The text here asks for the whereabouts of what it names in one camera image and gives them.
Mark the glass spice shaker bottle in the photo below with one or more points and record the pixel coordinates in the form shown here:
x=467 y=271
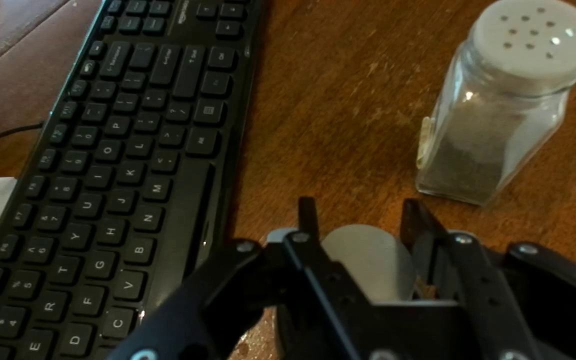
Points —
x=501 y=113

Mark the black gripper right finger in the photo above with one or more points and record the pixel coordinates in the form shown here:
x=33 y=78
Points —
x=474 y=286

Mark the black computer keyboard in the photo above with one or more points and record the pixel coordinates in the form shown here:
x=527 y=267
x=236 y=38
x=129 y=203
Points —
x=120 y=173

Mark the silver round bottle lid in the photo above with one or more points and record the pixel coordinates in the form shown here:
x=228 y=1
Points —
x=369 y=262

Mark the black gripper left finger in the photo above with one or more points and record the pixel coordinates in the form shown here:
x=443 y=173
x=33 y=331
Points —
x=315 y=280

